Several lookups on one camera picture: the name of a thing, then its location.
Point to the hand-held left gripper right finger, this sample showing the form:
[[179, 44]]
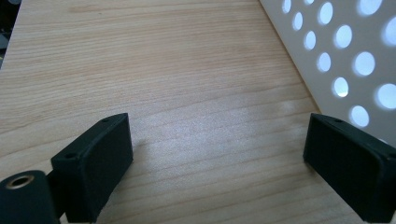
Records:
[[348, 168]]

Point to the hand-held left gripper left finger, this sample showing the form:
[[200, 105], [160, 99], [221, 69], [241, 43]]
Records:
[[93, 174]]

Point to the white perforated plastic basket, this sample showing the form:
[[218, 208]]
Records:
[[330, 62]]

